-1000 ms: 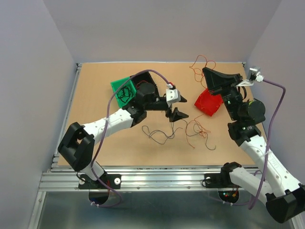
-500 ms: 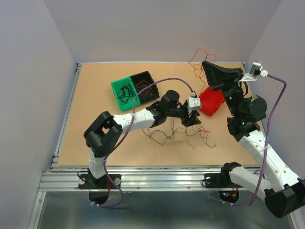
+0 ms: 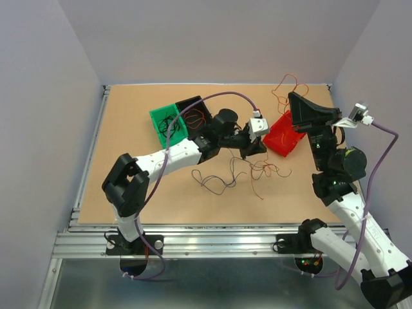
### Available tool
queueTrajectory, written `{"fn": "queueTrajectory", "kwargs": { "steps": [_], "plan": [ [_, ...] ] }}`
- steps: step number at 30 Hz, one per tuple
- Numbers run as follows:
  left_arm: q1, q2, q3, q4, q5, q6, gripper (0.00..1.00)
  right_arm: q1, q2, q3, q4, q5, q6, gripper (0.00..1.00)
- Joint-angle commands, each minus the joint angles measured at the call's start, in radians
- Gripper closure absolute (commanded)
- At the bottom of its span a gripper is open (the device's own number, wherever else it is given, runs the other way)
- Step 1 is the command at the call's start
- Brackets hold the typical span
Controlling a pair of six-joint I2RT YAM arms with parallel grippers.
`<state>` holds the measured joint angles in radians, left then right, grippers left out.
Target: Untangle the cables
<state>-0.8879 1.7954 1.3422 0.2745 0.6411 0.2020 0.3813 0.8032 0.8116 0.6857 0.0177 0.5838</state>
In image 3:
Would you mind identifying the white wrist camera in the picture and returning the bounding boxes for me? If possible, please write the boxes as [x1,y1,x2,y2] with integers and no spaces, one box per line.
[248,118,270,142]
[333,101,374,129]

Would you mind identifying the blue thin wire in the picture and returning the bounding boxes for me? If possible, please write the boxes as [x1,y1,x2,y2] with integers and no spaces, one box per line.
[191,147,292,196]

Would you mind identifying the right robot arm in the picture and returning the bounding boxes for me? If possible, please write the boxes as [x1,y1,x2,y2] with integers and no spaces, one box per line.
[285,92,411,308]

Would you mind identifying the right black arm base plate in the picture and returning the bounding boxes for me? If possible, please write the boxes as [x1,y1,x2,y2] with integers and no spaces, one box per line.
[272,233,317,254]

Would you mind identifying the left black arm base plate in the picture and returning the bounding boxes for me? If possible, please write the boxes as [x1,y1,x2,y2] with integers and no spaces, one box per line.
[104,234,164,256]

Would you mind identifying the red plastic bin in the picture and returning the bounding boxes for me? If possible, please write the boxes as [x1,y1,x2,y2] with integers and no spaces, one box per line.
[263,111,306,157]

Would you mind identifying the green plastic bin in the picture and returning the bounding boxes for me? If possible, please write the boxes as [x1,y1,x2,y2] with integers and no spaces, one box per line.
[149,104,189,149]

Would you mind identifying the aluminium rail frame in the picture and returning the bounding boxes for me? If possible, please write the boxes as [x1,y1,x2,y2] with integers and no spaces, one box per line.
[51,84,355,305]

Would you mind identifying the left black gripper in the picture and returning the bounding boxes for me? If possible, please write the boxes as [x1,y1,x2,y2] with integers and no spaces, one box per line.
[219,127,267,160]

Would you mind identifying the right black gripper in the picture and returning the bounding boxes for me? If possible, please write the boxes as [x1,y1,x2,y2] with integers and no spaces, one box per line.
[289,91,342,173]

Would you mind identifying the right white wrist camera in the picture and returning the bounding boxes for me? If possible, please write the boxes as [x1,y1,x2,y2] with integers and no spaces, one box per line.
[333,101,374,129]

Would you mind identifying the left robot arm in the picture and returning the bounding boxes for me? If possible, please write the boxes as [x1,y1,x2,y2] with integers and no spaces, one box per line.
[102,109,269,254]

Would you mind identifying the black plastic bin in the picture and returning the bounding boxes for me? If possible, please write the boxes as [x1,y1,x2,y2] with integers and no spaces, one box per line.
[175,96,212,136]

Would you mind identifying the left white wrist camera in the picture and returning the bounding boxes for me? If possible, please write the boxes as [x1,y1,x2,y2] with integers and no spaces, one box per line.
[248,118,270,142]

